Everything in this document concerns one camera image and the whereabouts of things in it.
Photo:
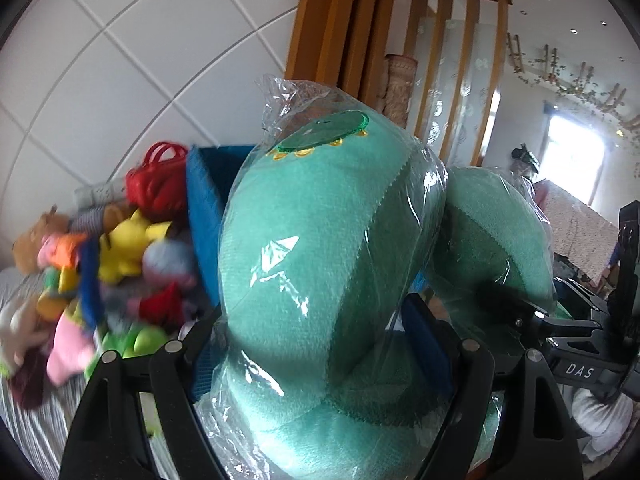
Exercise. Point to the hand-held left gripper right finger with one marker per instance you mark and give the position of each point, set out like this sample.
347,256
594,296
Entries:
430,340

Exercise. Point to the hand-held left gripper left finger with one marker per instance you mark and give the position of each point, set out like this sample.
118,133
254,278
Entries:
170,375

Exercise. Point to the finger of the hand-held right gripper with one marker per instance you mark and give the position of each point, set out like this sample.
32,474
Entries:
555,330

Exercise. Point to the lime green plush toy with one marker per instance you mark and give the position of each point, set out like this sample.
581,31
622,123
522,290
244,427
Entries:
145,341

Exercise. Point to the green plush neck pillow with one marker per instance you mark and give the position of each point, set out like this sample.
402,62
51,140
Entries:
320,240

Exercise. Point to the blue fabric storage container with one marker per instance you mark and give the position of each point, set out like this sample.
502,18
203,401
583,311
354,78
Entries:
205,210

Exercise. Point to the person's right forearm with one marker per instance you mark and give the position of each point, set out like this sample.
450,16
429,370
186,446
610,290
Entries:
602,422

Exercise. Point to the beige patterned cloth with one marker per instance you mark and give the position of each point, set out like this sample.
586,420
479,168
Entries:
575,230

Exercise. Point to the pile of plush toys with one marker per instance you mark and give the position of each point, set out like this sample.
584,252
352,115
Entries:
120,255

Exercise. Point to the bright window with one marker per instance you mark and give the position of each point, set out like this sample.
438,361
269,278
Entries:
575,155

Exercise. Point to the red handbag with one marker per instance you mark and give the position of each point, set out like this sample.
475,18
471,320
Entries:
152,190

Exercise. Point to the beige patterned rolled mat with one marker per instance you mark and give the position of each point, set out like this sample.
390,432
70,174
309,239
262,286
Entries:
400,90

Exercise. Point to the wooden slatted partition screen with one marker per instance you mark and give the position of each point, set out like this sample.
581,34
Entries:
470,60

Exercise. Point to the white wall socket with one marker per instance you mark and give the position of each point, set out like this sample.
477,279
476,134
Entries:
97,194

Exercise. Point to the vine wall decoration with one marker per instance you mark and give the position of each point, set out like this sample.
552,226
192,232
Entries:
590,80

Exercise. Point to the wooden door frame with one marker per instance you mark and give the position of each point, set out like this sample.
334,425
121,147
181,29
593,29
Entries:
340,20

